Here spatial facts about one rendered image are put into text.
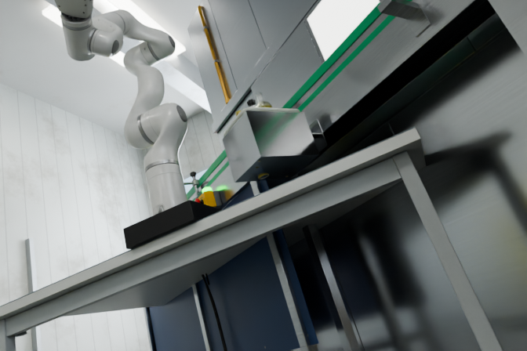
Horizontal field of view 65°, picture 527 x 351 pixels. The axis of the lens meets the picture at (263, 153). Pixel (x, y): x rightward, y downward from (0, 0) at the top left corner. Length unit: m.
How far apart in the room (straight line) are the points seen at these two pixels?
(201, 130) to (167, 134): 4.17
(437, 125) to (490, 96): 0.17
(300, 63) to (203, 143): 3.88
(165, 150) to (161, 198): 0.17
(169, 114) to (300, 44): 0.64
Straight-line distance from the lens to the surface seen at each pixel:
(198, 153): 5.52
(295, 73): 1.78
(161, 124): 1.46
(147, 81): 1.63
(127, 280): 1.43
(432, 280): 1.42
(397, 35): 1.20
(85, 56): 1.44
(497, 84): 1.27
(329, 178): 1.11
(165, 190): 1.38
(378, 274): 1.55
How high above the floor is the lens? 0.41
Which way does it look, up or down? 23 degrees up
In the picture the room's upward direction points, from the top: 18 degrees counter-clockwise
